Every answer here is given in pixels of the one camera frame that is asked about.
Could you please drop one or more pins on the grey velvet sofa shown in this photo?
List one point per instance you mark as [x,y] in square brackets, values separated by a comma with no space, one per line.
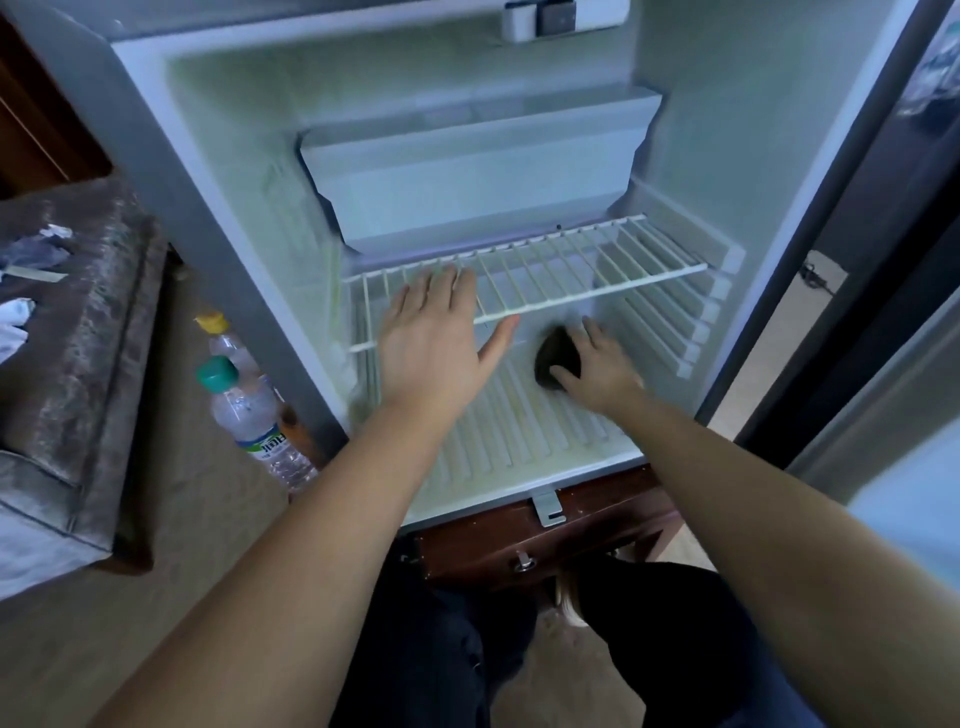
[75,390]

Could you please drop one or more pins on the person's right forearm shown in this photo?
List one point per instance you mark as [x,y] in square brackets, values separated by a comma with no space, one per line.
[795,555]

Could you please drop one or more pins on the dark cabinet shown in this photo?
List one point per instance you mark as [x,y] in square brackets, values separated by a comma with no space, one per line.
[915,120]

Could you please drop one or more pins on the paper slip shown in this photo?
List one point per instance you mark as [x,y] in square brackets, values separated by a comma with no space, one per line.
[33,273]

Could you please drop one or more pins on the fridge door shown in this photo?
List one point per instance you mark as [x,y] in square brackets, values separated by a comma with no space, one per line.
[885,420]

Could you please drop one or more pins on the person's left hand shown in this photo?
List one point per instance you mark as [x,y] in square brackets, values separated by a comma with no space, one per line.
[435,353]

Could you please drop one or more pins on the large white garment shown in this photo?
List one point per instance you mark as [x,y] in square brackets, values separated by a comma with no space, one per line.
[12,323]

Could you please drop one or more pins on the green cap water bottle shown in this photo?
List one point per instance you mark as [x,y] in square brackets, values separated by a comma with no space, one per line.
[252,420]

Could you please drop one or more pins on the person's right foot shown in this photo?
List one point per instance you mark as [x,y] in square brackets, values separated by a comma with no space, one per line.
[573,600]

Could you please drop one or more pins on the dark red wooden stand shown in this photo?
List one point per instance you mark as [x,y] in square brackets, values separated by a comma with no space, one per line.
[555,533]

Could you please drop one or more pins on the orange soda bottle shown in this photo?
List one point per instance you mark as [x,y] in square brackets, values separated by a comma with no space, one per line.
[222,338]

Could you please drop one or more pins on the grey garment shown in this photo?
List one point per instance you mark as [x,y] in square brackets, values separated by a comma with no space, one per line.
[33,248]

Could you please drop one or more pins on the dark grey cloth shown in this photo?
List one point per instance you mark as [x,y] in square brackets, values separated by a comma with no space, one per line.
[552,360]

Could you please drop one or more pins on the grey mini fridge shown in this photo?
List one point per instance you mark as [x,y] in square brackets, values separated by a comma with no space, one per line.
[195,195]

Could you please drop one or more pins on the person's dark trousers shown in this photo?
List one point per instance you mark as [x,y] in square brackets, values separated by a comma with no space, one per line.
[675,660]

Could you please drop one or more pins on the person's left forearm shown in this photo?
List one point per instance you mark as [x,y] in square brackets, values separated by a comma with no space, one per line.
[255,600]

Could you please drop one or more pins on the person's right hand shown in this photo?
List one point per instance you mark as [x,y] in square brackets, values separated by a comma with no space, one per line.
[600,375]

